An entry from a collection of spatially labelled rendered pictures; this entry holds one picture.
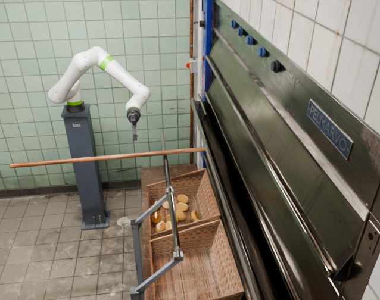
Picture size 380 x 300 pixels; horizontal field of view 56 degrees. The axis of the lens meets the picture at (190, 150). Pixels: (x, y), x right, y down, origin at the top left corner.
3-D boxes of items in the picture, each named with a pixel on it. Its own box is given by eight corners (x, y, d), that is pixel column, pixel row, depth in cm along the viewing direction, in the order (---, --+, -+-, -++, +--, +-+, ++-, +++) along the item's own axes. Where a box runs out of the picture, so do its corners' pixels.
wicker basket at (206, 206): (206, 194, 297) (206, 166, 283) (220, 245, 250) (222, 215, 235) (146, 199, 292) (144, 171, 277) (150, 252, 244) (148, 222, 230)
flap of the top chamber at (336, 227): (211, 59, 242) (222, 30, 232) (339, 280, 91) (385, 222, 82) (205, 57, 240) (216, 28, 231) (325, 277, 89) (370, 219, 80)
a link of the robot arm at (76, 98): (60, 105, 284) (55, 82, 274) (73, 97, 296) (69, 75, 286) (73, 108, 280) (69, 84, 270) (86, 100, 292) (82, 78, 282)
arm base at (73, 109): (69, 100, 307) (68, 93, 304) (87, 99, 309) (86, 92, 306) (65, 113, 285) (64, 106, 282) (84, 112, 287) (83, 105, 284)
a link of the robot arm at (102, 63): (81, 58, 256) (87, 45, 248) (93, 53, 266) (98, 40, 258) (101, 75, 256) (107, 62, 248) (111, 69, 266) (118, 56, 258)
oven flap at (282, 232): (210, 95, 255) (220, 69, 246) (320, 339, 104) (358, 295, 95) (204, 93, 254) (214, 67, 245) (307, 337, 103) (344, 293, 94)
